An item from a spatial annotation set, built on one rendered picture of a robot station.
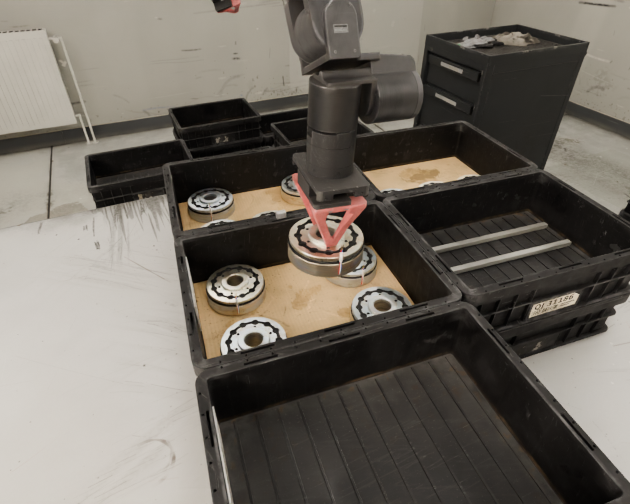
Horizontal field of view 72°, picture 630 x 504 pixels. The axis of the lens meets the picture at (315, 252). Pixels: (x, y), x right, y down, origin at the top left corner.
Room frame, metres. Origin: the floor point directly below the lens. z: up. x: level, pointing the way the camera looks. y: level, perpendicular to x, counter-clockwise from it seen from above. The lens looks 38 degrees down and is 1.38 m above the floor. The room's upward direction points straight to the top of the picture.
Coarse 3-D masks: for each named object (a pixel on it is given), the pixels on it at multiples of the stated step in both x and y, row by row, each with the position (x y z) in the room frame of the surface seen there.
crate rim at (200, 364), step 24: (288, 216) 0.68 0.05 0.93; (384, 216) 0.69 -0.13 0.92; (192, 240) 0.61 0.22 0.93; (408, 240) 0.61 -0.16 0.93; (432, 264) 0.54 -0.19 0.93; (456, 288) 0.48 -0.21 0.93; (192, 312) 0.43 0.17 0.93; (384, 312) 0.43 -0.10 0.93; (408, 312) 0.43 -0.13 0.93; (192, 336) 0.39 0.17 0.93; (312, 336) 0.39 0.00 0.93; (192, 360) 0.35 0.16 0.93; (216, 360) 0.35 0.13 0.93
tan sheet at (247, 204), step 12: (252, 192) 0.94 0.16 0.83; (264, 192) 0.94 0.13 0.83; (276, 192) 0.94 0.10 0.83; (180, 204) 0.88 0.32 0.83; (240, 204) 0.88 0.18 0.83; (252, 204) 0.88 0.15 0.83; (264, 204) 0.88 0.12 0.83; (276, 204) 0.88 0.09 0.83; (288, 204) 0.88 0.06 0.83; (240, 216) 0.83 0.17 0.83; (252, 216) 0.83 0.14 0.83; (192, 228) 0.78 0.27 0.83
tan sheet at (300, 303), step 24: (288, 264) 0.66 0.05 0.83; (384, 264) 0.66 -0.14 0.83; (288, 288) 0.59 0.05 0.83; (312, 288) 0.59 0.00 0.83; (336, 288) 0.59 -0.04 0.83; (360, 288) 0.59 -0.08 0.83; (216, 312) 0.53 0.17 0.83; (264, 312) 0.53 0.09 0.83; (288, 312) 0.53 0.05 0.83; (312, 312) 0.53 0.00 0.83; (336, 312) 0.53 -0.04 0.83; (216, 336) 0.48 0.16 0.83; (288, 336) 0.48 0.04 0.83
